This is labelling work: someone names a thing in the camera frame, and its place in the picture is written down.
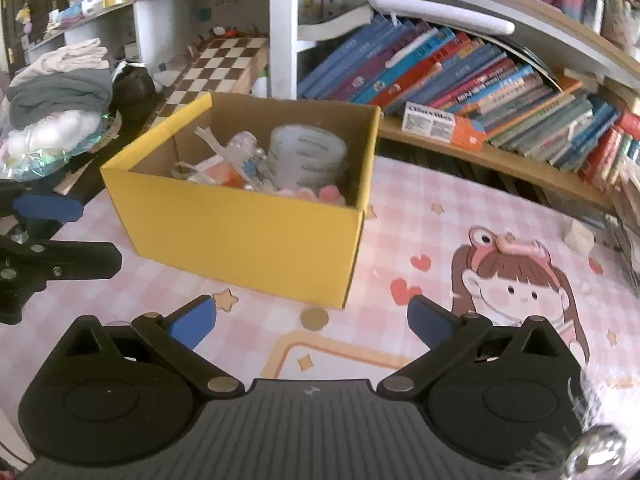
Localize brown white chessboard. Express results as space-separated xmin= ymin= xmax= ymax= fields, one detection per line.
xmin=142 ymin=35 xmax=270 ymax=133

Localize white eraser block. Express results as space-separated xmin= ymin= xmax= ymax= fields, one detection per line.
xmin=564 ymin=220 xmax=596 ymax=256

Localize clear beaded hair bow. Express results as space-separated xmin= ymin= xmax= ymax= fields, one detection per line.
xmin=172 ymin=127 xmax=273 ymax=191

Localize pink plush toy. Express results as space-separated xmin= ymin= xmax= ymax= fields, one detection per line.
xmin=277 ymin=185 xmax=348 ymax=206

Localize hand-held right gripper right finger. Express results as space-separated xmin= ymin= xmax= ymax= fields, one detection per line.
xmin=376 ymin=294 xmax=568 ymax=402

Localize pink checked printed table mat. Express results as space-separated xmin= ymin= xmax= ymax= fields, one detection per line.
xmin=0 ymin=155 xmax=640 ymax=401

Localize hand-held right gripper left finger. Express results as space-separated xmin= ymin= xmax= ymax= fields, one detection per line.
xmin=62 ymin=294 xmax=246 ymax=402

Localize grey folded cloth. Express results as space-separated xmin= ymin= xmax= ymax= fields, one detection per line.
xmin=5 ymin=69 xmax=113 ymax=128

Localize clear tape roll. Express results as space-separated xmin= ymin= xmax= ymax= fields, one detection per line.
xmin=265 ymin=125 xmax=348 ymax=193

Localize brass coin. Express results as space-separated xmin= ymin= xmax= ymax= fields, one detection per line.
xmin=299 ymin=307 xmax=330 ymax=332

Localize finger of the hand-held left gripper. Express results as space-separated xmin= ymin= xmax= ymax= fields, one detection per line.
xmin=12 ymin=191 xmax=84 ymax=242
xmin=0 ymin=239 xmax=123 ymax=326

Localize dark round bag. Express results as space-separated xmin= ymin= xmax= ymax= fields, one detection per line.
xmin=111 ymin=61 xmax=157 ymax=122

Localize yellow cardboard box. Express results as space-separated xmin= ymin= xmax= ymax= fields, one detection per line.
xmin=100 ymin=91 xmax=382 ymax=309

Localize white orange toothpaste box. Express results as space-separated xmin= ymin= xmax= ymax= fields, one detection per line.
xmin=401 ymin=101 xmax=488 ymax=151

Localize red upright dictionary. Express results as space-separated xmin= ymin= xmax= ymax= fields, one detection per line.
xmin=580 ymin=112 xmax=640 ymax=186

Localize row of leaning books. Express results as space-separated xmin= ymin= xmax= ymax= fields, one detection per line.
xmin=297 ymin=12 xmax=623 ymax=173

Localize iridescent plastic bag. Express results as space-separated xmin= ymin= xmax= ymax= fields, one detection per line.
xmin=0 ymin=110 xmax=118 ymax=181

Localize pale pink folded cloth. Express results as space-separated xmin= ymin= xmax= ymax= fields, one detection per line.
xmin=22 ymin=39 xmax=110 ymax=73

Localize white wooden bookshelf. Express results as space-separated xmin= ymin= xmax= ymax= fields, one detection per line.
xmin=132 ymin=0 xmax=640 ymax=216

